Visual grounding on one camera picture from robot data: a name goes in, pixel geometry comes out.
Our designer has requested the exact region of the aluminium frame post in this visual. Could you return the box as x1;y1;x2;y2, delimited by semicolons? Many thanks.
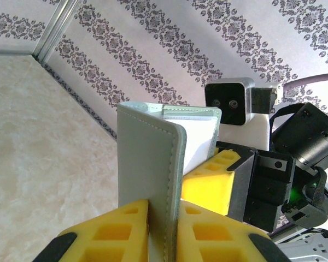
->
32;0;81;63

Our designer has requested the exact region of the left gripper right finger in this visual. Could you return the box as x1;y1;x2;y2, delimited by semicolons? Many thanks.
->
177;202;290;262

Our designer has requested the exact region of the thin aluminium back rail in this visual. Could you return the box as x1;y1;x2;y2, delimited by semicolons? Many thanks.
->
0;45;37;57

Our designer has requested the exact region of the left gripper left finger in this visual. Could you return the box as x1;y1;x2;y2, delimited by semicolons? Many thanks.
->
34;198;150;262

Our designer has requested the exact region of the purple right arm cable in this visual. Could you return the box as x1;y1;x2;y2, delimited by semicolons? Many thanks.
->
283;72;328;91

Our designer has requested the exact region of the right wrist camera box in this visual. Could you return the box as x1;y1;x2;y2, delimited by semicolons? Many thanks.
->
204;78;277;127

